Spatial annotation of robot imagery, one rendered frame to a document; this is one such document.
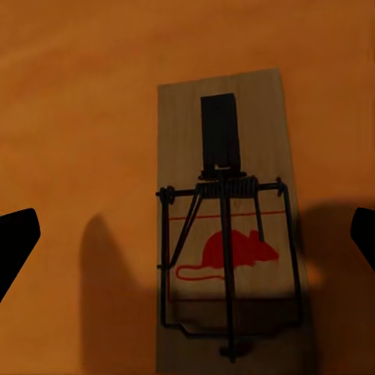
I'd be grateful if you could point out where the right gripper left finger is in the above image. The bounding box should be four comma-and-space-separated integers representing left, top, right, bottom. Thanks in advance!
0, 208, 41, 302

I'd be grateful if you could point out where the mousetrap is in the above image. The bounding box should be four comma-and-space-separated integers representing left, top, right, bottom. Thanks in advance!
155, 67, 320, 375

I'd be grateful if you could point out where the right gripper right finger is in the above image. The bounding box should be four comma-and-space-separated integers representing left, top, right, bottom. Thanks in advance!
350, 208, 375, 271

